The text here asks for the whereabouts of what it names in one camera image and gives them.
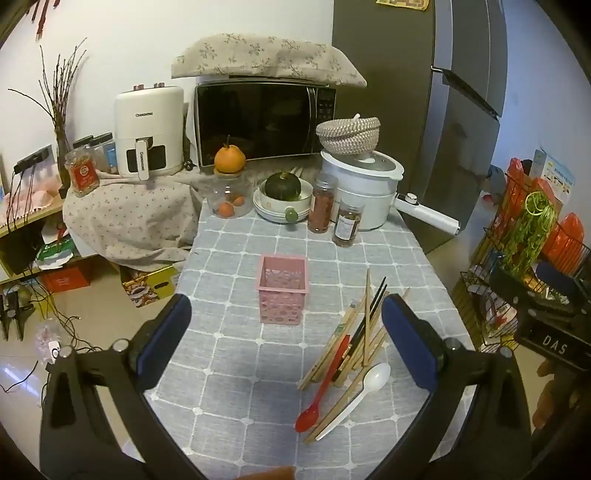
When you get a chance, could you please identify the woven rope basket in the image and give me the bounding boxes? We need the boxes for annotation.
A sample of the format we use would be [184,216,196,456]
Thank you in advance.
[316,115,382,155]

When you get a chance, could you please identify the red box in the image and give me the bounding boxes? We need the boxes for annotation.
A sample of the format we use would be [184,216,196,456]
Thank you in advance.
[41,268,90,294]

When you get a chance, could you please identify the dried branches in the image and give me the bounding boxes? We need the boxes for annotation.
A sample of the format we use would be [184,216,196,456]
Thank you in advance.
[8,39,89,185]

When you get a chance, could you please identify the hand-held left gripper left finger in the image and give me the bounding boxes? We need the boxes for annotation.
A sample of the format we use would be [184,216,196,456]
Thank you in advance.
[39,293,218,480]

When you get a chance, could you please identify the black floor cables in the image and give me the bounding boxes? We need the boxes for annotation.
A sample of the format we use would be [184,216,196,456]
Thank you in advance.
[0,263,100,398]

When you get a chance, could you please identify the clear glass jar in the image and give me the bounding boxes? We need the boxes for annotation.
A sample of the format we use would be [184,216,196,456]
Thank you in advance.
[205,170,254,219]

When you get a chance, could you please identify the red plastic spoon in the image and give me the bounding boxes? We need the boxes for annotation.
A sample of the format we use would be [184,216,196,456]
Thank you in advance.
[294,335,352,433]

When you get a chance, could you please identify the grey checked tablecloth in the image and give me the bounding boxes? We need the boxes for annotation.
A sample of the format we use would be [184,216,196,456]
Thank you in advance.
[148,203,481,480]

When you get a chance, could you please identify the person's right hand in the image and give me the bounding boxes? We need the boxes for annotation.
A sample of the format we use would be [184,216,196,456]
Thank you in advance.
[531,357,585,430]

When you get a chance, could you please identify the orange plastic bag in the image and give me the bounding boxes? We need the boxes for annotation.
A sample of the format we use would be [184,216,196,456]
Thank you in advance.
[542,212,586,274]
[505,158,561,217]

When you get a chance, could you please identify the black microwave oven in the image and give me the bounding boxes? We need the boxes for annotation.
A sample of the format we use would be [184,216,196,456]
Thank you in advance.
[193,80,338,174]

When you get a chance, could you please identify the stack of white bowls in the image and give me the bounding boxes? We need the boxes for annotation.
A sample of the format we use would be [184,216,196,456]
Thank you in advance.
[253,178,314,224]

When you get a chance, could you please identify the black power strip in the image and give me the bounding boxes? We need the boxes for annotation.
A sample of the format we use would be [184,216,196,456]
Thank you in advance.
[14,144,52,174]

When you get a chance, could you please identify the floral tablecloth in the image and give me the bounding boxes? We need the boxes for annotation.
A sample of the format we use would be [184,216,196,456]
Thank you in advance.
[62,171,204,273]

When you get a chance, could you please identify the pink perforated plastic basket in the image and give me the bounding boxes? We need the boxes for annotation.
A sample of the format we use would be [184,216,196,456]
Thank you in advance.
[256,254,309,326]

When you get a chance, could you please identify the white electric pot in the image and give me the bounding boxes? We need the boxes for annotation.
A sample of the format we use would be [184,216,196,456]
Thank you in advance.
[321,150,461,236]

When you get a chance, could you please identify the red hanging ornament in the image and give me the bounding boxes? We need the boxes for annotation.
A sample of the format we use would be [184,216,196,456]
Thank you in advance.
[34,0,61,38]

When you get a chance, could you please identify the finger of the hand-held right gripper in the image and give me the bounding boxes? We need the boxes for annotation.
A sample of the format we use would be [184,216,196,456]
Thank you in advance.
[489,267,578,319]

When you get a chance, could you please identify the green pumpkin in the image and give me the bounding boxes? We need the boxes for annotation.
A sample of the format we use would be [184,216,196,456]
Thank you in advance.
[264,172,302,201]

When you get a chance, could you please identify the blue and white box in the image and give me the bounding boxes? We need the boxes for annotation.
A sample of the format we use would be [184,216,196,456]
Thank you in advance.
[529,148,575,204]

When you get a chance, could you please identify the white air fryer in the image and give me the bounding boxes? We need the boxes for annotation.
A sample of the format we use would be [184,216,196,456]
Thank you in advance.
[115,83,185,181]

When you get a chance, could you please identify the large orange citrus fruit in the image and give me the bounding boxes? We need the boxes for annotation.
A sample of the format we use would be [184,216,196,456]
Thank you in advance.
[213,136,246,174]

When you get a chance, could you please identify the white label spice jar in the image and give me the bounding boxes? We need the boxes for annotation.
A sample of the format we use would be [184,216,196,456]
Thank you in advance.
[332,200,365,247]

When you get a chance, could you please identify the white plastic spoon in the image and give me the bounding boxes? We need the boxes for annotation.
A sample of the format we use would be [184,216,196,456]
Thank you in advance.
[315,362,392,440]

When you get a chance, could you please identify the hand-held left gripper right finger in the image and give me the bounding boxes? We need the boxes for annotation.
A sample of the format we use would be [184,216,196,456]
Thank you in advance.
[381,294,534,480]

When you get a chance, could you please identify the grey refrigerator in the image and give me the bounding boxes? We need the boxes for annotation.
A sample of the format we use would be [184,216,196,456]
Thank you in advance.
[332,0,509,254]

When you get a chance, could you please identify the printed cardboard box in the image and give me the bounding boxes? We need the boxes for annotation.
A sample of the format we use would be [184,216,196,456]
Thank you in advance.
[120,263,183,308]

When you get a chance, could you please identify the black wire rack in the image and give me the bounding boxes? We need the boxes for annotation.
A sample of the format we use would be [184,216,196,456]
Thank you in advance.
[459,157,591,352]

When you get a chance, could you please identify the floral cushion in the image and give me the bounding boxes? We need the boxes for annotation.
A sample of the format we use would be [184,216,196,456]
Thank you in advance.
[171,32,368,88]

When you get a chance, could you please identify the red label jar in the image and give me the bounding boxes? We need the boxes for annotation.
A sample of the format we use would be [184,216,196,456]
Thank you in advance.
[65,148,100,198]

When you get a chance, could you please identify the green leafy bundle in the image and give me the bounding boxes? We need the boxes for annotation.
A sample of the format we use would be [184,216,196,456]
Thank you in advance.
[501,191,557,278]

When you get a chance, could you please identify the red spice jar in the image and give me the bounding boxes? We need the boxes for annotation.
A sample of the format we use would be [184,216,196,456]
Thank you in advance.
[308,174,338,234]

